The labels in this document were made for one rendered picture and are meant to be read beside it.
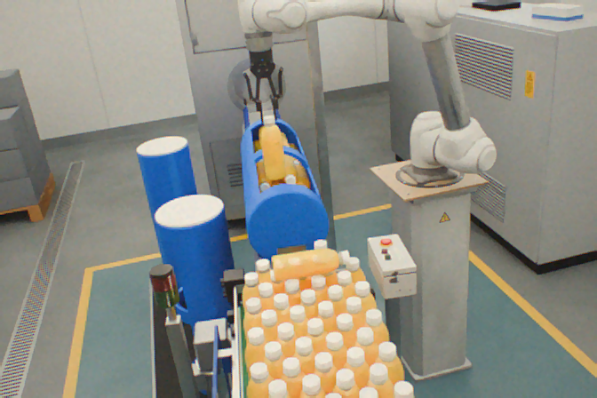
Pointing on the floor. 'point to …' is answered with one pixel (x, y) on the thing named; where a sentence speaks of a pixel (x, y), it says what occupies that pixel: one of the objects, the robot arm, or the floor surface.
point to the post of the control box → (394, 322)
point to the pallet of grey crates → (21, 153)
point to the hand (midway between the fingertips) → (267, 110)
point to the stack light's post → (182, 358)
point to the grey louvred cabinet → (518, 125)
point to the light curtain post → (321, 127)
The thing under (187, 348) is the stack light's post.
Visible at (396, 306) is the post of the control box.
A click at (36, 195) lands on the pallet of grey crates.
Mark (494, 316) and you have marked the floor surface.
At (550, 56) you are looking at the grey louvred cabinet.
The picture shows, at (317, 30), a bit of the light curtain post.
